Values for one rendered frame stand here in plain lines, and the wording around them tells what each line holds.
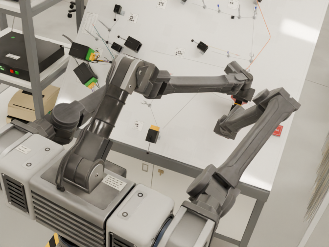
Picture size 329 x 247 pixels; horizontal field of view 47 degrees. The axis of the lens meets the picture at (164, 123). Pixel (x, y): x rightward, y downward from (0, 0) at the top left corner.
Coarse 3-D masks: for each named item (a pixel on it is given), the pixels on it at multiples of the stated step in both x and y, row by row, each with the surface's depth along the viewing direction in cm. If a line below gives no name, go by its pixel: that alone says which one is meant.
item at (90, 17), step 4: (88, 12) 200; (92, 12) 199; (88, 16) 199; (92, 16) 199; (96, 16) 198; (84, 20) 200; (88, 20) 199; (92, 20) 199; (96, 20) 198; (84, 24) 200; (88, 24) 199; (92, 24) 199; (84, 28) 199; (88, 28) 199; (92, 28) 198; (80, 32) 200; (84, 32) 199; (92, 32) 198
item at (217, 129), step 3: (216, 123) 169; (219, 123) 168; (216, 126) 168; (219, 126) 168; (213, 129) 168; (216, 129) 168; (219, 129) 168; (216, 132) 168; (219, 132) 168; (222, 132) 164; (222, 135) 168; (225, 135) 167; (228, 135) 167; (234, 135) 166; (231, 138) 166; (234, 138) 166
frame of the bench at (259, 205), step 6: (258, 204) 186; (258, 210) 188; (252, 216) 192; (258, 216) 190; (252, 222) 195; (246, 228) 199; (252, 228) 197; (216, 234) 210; (246, 234) 201; (228, 240) 209; (234, 240) 207; (246, 240) 204; (240, 246) 208; (246, 246) 207
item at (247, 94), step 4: (252, 88) 166; (240, 92) 161; (244, 92) 161; (248, 92) 162; (252, 92) 165; (236, 96) 164; (240, 96) 164; (244, 96) 164; (248, 96) 164; (252, 96) 164; (248, 100) 163
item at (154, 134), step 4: (148, 132) 178; (152, 132) 177; (156, 132) 177; (148, 136) 178; (152, 136) 177; (156, 136) 177; (160, 136) 186; (148, 140) 178; (152, 140) 177; (156, 140) 180; (148, 148) 180; (148, 152) 180
